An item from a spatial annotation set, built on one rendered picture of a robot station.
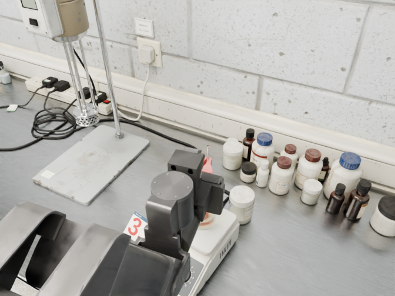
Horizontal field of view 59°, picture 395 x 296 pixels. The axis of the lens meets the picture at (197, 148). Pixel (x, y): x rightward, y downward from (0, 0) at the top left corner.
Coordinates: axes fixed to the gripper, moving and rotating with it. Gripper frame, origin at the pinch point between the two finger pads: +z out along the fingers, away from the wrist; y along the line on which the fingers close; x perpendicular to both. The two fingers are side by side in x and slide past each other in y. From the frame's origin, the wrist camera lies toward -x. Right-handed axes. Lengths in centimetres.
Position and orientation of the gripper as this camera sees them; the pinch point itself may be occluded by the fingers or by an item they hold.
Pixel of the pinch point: (207, 162)
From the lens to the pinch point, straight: 65.1
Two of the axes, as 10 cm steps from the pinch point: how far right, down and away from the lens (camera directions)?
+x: -0.1, 8.0, 6.1
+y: -9.5, -1.9, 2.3
